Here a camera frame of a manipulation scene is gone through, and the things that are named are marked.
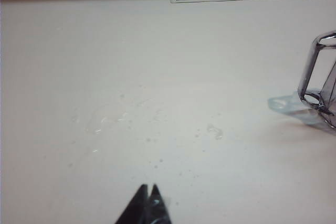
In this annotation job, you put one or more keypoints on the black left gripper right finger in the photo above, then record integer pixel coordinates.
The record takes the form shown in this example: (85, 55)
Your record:
(157, 208)

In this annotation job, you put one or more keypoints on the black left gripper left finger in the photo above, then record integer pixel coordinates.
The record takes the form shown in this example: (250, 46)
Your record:
(136, 208)

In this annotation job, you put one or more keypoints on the grey transparent faceted mug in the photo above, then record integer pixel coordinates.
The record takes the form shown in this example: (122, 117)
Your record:
(312, 58)

